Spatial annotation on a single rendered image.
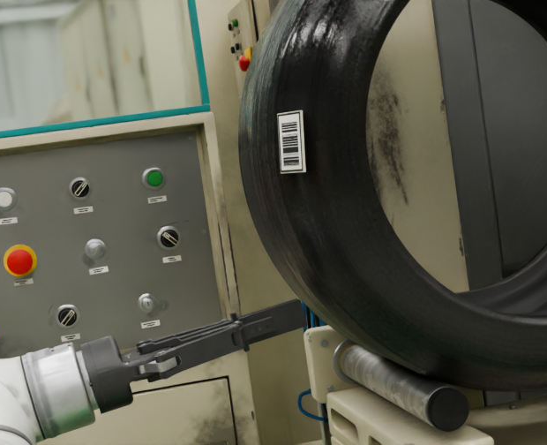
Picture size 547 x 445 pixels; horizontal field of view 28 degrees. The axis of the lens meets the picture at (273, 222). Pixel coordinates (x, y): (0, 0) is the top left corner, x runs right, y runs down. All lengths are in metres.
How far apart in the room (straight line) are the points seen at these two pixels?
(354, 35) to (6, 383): 0.49
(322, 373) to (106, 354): 0.41
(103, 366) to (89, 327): 0.68
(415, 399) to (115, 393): 0.31
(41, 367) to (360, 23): 0.47
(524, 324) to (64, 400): 0.47
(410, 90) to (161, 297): 0.57
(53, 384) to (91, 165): 0.73
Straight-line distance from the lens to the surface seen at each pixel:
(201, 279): 1.83
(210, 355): 1.14
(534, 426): 1.43
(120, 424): 1.80
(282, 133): 1.10
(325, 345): 1.46
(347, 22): 1.10
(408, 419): 1.28
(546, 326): 1.17
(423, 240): 1.51
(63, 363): 1.14
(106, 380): 1.14
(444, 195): 1.52
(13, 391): 1.14
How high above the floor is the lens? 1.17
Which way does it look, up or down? 3 degrees down
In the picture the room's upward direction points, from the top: 8 degrees counter-clockwise
